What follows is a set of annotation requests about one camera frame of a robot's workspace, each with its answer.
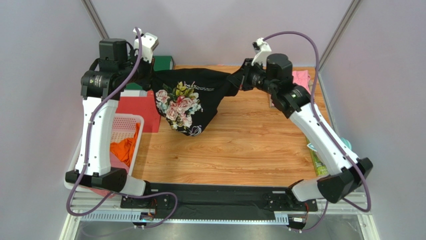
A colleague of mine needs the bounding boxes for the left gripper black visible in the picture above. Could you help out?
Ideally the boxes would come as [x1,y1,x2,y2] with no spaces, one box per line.
[119,50,157,88]

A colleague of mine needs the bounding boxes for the black floral t shirt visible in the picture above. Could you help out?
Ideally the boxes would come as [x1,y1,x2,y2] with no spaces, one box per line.
[138,68,240,137]

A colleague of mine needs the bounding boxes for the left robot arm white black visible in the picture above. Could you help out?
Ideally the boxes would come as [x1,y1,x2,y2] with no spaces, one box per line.
[65,34,159,196]

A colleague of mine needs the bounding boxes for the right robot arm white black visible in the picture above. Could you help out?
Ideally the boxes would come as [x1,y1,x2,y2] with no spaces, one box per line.
[227,53,373,204]

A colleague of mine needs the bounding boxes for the folded pink t shirt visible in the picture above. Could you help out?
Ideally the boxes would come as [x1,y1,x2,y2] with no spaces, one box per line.
[292,70,314,94]

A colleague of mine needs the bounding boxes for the orange t shirt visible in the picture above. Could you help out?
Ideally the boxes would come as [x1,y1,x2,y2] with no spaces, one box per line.
[110,123,141,167]

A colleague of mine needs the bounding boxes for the dusty pink t shirt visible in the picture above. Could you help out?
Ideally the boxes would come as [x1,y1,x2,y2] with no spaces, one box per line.
[90,152,130,197]

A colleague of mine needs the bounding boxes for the green book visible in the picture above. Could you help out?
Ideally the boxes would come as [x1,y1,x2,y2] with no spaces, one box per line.
[306,139,329,177]

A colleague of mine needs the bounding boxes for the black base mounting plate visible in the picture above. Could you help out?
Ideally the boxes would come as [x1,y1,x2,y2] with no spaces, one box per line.
[120,183,318,221]

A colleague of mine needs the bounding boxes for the teal headphones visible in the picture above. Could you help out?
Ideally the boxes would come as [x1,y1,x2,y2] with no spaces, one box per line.
[341,137,352,150]

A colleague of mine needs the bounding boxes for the green ring binder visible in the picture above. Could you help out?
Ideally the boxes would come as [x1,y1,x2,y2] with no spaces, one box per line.
[125,55,175,91]

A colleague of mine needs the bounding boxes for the red ring binder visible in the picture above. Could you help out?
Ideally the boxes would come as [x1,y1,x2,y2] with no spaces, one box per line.
[116,90,161,133]

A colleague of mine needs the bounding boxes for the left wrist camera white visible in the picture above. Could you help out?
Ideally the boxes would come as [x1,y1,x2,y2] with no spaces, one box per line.
[133,28,159,64]

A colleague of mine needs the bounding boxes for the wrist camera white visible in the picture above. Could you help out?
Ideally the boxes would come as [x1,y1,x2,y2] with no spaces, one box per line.
[133,28,159,64]
[251,37,272,66]

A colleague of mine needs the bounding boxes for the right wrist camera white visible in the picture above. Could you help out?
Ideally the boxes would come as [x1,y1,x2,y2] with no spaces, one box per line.
[251,37,272,66]

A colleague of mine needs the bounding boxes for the aluminium frame rail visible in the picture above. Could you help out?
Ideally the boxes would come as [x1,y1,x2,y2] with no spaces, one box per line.
[70,192,364,225]

